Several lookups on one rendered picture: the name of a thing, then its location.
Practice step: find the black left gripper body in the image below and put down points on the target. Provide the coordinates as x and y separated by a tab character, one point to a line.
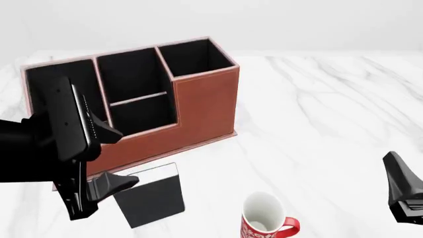
75	198

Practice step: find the red patterned mug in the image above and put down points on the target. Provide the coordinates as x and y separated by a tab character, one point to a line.
261	223

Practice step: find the red-brown desk caddy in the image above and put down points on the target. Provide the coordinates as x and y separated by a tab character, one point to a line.
205	109

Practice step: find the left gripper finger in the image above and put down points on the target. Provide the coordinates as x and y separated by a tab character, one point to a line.
107	135
110	183

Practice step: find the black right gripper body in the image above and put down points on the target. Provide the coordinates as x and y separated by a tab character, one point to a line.
409	210

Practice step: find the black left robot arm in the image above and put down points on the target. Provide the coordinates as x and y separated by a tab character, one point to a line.
23	153

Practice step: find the black book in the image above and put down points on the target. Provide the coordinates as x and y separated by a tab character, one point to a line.
152	200

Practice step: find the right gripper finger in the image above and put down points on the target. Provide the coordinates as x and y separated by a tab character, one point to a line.
404	178

